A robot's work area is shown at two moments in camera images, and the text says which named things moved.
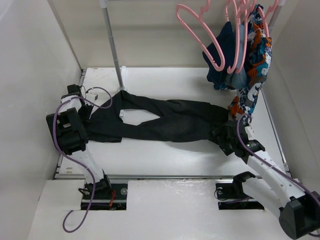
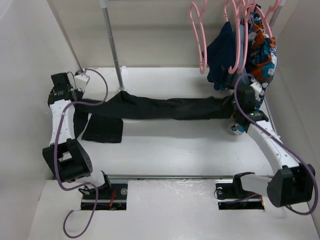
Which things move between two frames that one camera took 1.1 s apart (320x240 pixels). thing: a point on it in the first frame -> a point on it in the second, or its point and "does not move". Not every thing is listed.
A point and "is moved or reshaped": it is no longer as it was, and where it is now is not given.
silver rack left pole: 104,4 does not move
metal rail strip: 169,177 does not move
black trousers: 178,121 is moved or reshaped
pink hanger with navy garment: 228,69 does not move
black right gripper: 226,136 -> 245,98
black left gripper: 86,118 -> 80,93
